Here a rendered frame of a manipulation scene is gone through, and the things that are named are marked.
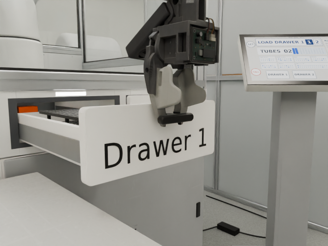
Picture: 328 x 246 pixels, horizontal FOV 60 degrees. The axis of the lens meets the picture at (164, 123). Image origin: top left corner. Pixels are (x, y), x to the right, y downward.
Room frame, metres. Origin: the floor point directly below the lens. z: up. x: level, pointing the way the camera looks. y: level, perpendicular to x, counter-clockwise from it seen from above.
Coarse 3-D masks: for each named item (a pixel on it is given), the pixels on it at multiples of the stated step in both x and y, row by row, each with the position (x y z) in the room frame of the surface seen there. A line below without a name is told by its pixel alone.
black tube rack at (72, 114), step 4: (40, 112) 0.64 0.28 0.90; (44, 112) 0.62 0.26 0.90; (48, 112) 0.61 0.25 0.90; (52, 112) 0.61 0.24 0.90; (56, 112) 0.61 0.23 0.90; (60, 112) 0.61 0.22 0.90; (64, 112) 0.61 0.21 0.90; (68, 112) 0.62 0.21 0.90; (72, 112) 0.61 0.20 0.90; (76, 112) 0.61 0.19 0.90; (48, 116) 0.64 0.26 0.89; (56, 116) 0.58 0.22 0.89; (60, 116) 0.57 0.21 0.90; (64, 116) 0.55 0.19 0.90; (68, 116) 0.54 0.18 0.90; (72, 116) 0.53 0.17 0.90; (76, 116) 0.53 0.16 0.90; (68, 120) 0.57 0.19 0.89; (76, 120) 0.52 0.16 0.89; (76, 124) 0.63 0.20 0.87
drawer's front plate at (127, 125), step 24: (96, 120) 0.39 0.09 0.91; (120, 120) 0.42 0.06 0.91; (144, 120) 0.45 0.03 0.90; (192, 120) 0.53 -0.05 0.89; (96, 144) 0.39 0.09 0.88; (120, 144) 0.41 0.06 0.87; (168, 144) 0.48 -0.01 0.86; (192, 144) 0.53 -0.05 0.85; (96, 168) 0.39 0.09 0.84; (120, 168) 0.41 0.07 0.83; (144, 168) 0.45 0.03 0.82
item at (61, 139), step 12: (24, 120) 0.61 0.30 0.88; (36, 120) 0.56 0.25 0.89; (48, 120) 0.52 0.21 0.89; (60, 120) 0.71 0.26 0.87; (72, 120) 0.74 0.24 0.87; (24, 132) 0.60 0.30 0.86; (36, 132) 0.55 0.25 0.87; (48, 132) 0.51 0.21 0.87; (60, 132) 0.48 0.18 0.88; (72, 132) 0.44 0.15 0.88; (36, 144) 0.56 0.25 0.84; (48, 144) 0.51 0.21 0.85; (60, 144) 0.47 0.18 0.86; (72, 144) 0.44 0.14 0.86; (60, 156) 0.48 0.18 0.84; (72, 156) 0.44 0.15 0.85
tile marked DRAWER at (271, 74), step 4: (268, 72) 1.23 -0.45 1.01; (272, 72) 1.23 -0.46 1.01; (276, 72) 1.23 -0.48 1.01; (280, 72) 1.23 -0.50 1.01; (284, 72) 1.23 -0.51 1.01; (268, 76) 1.22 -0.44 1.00; (272, 76) 1.22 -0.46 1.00; (276, 76) 1.21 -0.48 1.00; (280, 76) 1.21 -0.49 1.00; (284, 76) 1.21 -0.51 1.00; (288, 76) 1.21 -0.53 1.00
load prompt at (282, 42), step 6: (258, 42) 1.35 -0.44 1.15; (264, 42) 1.35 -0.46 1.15; (270, 42) 1.35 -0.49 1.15; (276, 42) 1.34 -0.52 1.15; (282, 42) 1.34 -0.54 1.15; (288, 42) 1.34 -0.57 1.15; (294, 42) 1.34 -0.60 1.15; (300, 42) 1.34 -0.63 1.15; (306, 42) 1.34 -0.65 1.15; (312, 42) 1.34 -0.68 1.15; (318, 42) 1.33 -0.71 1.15
